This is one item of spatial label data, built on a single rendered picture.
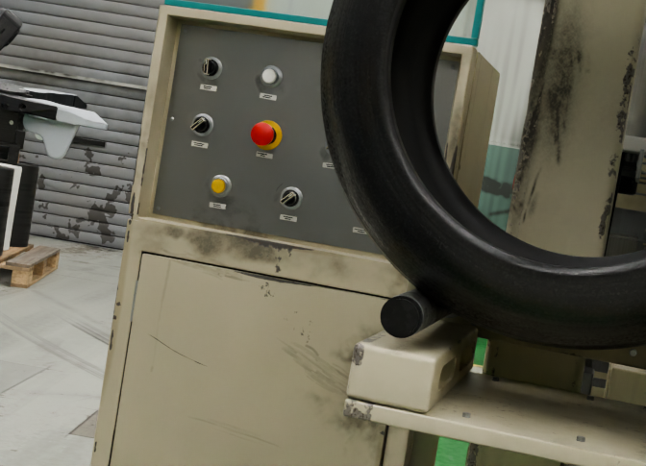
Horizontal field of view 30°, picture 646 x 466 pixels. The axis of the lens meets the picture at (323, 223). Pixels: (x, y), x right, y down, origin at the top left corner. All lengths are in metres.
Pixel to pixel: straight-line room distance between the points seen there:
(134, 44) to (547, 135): 9.10
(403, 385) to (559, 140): 0.48
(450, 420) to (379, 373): 0.09
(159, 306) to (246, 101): 0.38
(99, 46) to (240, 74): 8.62
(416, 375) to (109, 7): 9.53
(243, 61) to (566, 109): 0.70
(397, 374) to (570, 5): 0.59
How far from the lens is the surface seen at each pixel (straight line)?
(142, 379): 2.12
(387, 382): 1.27
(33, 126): 1.37
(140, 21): 10.61
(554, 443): 1.26
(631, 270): 1.24
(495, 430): 1.26
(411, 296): 1.27
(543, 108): 1.61
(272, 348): 2.03
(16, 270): 7.48
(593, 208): 1.60
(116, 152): 10.59
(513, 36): 10.39
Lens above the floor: 1.05
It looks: 3 degrees down
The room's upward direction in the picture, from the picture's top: 9 degrees clockwise
